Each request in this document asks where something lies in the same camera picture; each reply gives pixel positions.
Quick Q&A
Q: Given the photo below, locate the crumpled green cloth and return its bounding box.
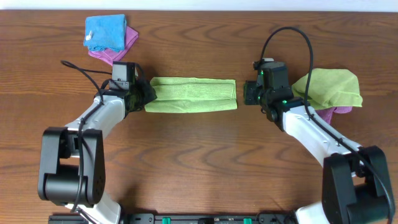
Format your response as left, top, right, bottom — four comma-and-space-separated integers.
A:
308, 68, 363, 110

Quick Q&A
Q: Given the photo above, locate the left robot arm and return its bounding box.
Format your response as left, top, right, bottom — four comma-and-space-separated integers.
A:
37, 80, 156, 223

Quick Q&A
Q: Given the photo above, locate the folded purple cloth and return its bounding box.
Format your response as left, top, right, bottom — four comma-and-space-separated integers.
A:
88, 27, 139, 65

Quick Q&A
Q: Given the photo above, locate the crumpled purple cloth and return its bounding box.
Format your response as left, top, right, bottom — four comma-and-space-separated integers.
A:
316, 106, 353, 124

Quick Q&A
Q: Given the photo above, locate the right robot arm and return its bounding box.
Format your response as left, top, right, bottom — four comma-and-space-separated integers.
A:
244, 59, 395, 224

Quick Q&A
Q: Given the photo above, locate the green cloth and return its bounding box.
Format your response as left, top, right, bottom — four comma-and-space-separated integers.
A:
145, 77, 238, 113
308, 68, 363, 110

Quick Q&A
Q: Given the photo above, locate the folded blue cloth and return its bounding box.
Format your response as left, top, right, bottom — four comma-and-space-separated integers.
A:
83, 14, 127, 52

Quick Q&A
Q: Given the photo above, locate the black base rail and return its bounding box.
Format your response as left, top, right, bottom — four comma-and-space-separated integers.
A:
47, 213, 299, 224

